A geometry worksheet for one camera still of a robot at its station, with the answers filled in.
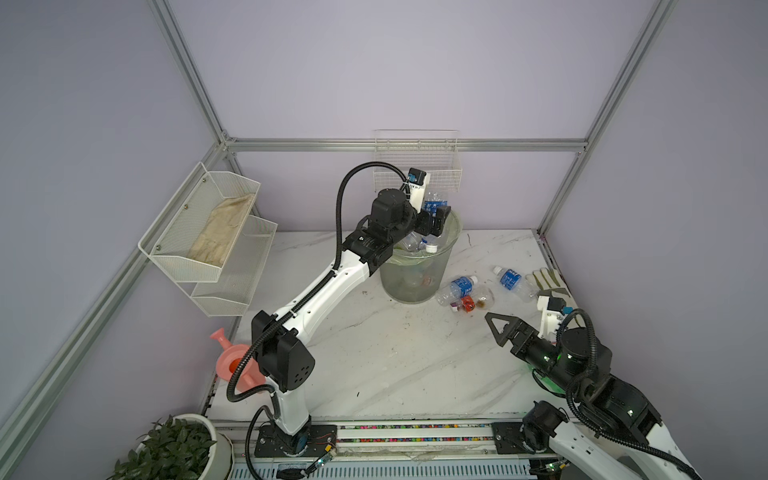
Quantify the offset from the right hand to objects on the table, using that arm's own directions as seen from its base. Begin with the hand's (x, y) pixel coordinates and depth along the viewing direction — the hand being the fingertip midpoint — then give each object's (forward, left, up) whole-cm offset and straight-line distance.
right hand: (491, 321), depth 65 cm
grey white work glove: (+30, -33, -28) cm, 53 cm away
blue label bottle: (+25, +1, -23) cm, 34 cm away
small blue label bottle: (+27, +16, -3) cm, 32 cm away
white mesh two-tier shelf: (+17, +75, -14) cm, 79 cm away
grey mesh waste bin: (+22, +16, -9) cm, 28 cm away
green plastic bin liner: (+31, +5, -1) cm, 32 cm away
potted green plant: (-23, +63, -9) cm, 68 cm away
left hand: (+26, +12, +12) cm, 32 cm away
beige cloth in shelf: (+26, +70, +4) cm, 74 cm away
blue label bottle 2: (+28, -19, -24) cm, 42 cm away
